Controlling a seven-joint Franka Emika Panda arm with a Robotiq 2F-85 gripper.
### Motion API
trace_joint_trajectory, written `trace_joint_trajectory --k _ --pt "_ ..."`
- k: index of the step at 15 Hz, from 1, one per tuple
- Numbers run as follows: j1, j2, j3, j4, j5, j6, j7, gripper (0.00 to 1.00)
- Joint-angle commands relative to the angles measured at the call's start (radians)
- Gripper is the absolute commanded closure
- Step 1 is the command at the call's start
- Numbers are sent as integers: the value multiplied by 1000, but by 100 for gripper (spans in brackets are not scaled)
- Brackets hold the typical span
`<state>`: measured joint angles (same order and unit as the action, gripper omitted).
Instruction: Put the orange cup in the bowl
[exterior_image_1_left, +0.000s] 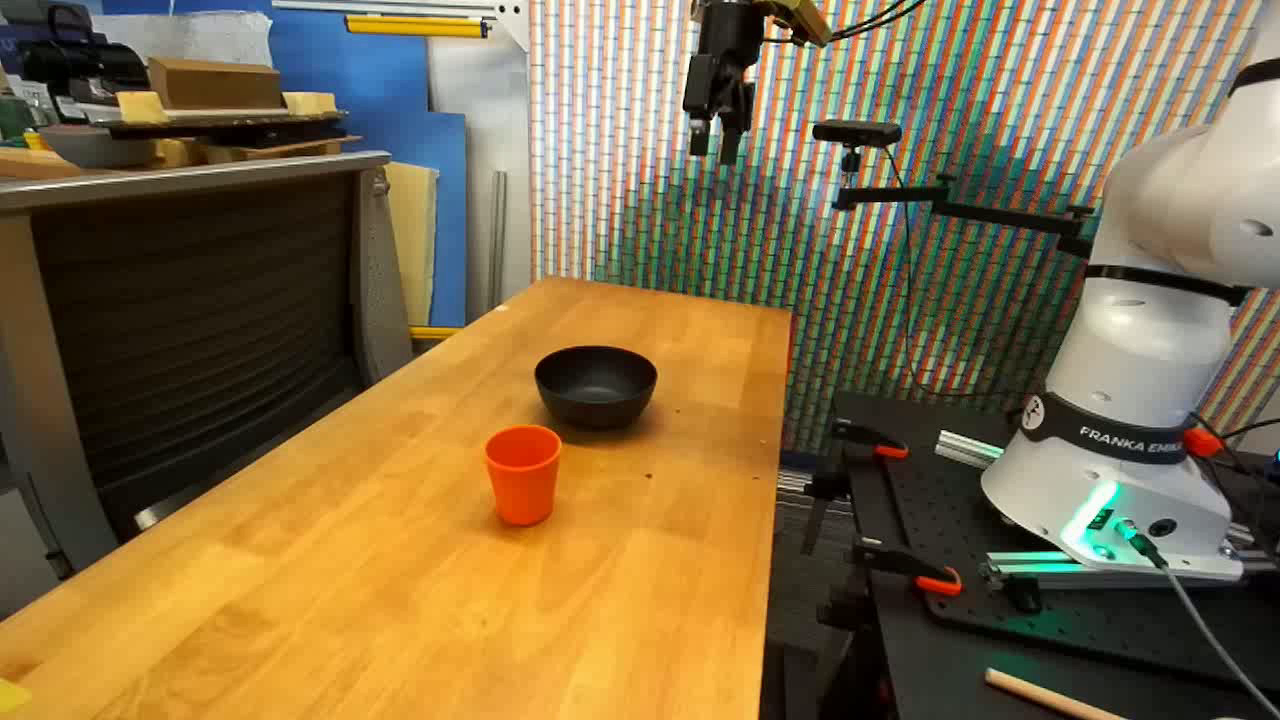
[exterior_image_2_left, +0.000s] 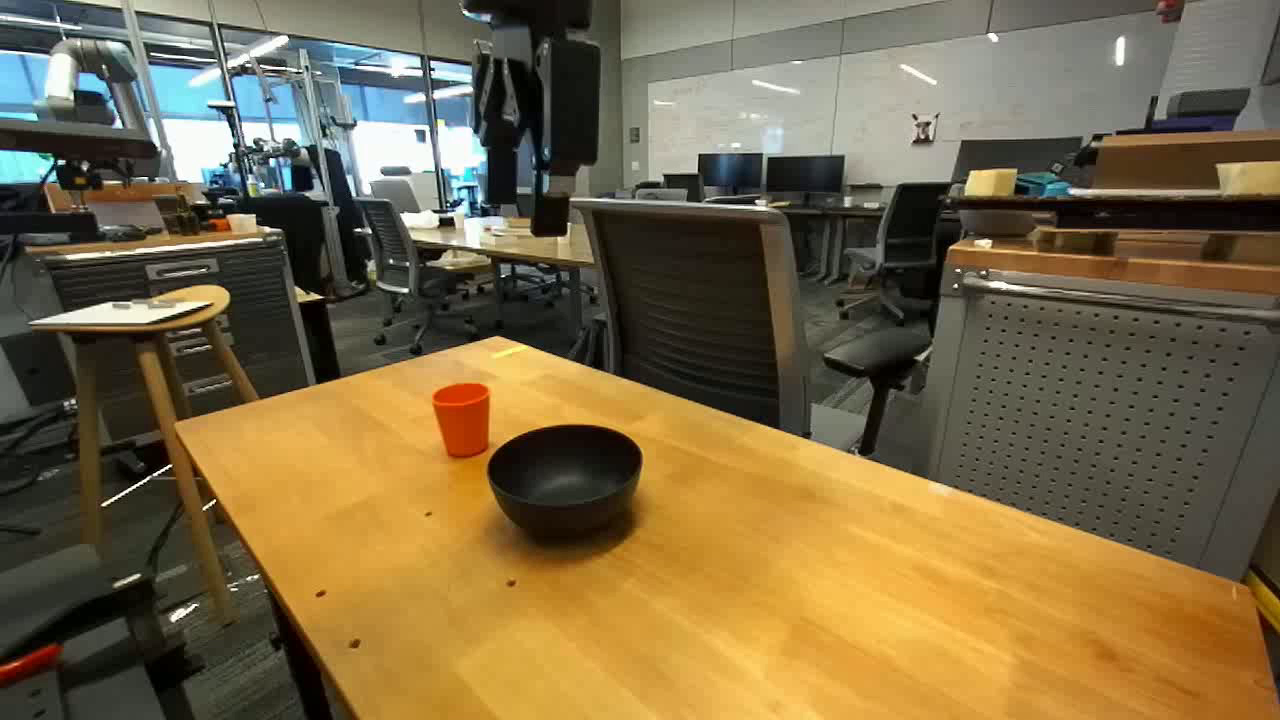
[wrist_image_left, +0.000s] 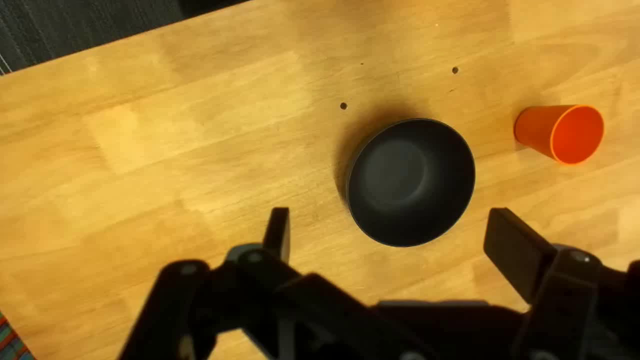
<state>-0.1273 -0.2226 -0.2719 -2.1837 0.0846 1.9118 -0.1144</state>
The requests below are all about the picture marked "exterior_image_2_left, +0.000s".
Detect wooden stool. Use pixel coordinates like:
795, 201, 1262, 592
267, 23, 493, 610
29, 281, 266, 632

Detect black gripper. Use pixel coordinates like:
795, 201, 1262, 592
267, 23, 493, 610
528, 30, 606, 239

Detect white office chair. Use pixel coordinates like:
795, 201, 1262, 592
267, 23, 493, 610
352, 192, 500, 361

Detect black bowl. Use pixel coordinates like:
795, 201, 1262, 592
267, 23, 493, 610
486, 418, 649, 542

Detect red handled tool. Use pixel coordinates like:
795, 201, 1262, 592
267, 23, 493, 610
0, 638, 70, 692

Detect gray drawer cabinet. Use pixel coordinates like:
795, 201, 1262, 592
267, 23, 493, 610
25, 223, 320, 445

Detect light wooden office desk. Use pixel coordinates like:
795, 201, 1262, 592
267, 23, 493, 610
405, 214, 602, 276

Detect gray mesh office chair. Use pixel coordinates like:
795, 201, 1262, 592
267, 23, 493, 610
569, 192, 816, 438

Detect black office chair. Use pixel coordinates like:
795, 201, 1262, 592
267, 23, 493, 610
822, 181, 960, 461

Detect black computer monitor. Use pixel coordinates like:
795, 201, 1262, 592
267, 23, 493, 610
693, 146, 770, 203
765, 153, 848, 203

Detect wooden shelf unit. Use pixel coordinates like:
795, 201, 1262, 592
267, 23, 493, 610
945, 123, 1280, 248

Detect yellow foam block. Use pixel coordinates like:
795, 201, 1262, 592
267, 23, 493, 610
960, 165, 1024, 203
1214, 157, 1280, 201

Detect perforated gray metal cabinet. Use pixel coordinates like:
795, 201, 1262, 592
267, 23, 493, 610
925, 236, 1280, 583

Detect orange plastic cup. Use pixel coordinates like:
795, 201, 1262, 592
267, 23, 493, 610
427, 380, 497, 464

